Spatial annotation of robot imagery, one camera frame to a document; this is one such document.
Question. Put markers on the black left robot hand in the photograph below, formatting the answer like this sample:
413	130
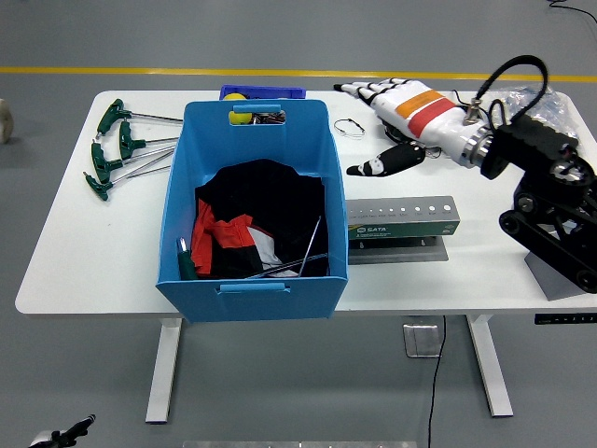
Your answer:
70	431

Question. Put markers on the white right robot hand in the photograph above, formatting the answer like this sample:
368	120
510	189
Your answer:
429	116

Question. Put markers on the green and grey tool stand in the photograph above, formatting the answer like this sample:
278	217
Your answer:
401	229

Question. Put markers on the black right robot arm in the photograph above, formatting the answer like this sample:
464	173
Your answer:
536	149

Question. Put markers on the large blue plastic box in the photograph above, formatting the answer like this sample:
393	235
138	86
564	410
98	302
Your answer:
256	298

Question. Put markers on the white table leg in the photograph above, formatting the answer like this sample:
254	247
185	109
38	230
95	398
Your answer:
163	373
490	368

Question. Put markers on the clear bag of small parts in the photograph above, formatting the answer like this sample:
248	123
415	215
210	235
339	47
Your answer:
557	109

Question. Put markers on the small dark blue bin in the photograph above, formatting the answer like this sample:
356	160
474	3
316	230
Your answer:
270	91

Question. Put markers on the black and red clothing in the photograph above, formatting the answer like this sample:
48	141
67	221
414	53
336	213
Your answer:
270	200

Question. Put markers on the yellow ball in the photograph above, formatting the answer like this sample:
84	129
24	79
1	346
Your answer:
239	117

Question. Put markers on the grey block with square recess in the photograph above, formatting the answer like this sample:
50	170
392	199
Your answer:
550	280

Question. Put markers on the metal floor plate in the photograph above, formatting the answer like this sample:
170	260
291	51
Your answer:
420	340

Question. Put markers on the black table control panel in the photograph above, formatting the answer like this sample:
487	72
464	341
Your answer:
564	318

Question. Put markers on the person's white shoe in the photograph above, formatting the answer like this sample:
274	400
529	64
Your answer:
5	121

